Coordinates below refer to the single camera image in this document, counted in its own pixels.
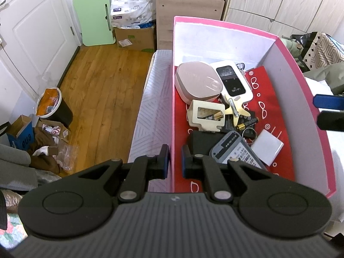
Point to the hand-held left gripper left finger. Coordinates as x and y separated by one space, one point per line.
166 164

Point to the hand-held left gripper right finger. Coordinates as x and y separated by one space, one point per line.
184 164

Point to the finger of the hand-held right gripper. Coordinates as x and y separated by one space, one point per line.
332 120
329 101

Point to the black power bank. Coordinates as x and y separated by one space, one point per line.
201 142

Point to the cream plastic holder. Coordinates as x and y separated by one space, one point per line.
192 115

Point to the grey calculator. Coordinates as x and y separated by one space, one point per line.
233 150

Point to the black gold cylindrical battery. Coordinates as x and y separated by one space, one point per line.
246 124
217 116

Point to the black phone battery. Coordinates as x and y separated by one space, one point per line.
229 121

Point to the white square adapter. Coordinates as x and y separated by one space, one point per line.
266 146

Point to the gold star-shaped ornament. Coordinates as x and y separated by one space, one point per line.
233 107

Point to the metal carabiner clip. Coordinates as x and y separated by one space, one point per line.
242 65

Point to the white portable router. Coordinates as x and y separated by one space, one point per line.
233 80

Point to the pink cardboard box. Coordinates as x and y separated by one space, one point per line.
215 40

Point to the grey green blanket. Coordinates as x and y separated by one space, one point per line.
325 78

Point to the white duvet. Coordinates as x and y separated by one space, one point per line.
337 166

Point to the black beige patterned bag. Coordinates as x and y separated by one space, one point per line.
322 51

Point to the grey striped bedsheet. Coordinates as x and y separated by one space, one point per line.
153 113

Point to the pale green cloth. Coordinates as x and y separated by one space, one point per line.
293 48

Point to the rose gold square case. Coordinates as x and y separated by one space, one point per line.
196 80

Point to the clear plastic bag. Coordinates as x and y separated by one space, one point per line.
68 157

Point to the black trash bin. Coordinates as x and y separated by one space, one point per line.
64 113

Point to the light wooden wardrobe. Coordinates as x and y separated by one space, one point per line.
268 2

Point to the brown cardboard box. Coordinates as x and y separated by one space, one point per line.
139 37

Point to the orange plastic bag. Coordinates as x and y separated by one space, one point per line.
48 102

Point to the black door draft strip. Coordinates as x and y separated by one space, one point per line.
67 67

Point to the blue cardboard box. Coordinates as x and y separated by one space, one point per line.
22 139

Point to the wooden cabinet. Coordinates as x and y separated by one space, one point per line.
188 10

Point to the white tissue roll pack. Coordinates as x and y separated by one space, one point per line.
131 12

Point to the green folding table board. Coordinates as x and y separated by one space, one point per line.
91 18

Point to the floral blanket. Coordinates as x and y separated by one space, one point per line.
13 228

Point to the black flat object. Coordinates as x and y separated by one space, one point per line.
2 212

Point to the white door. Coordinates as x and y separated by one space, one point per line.
29 32

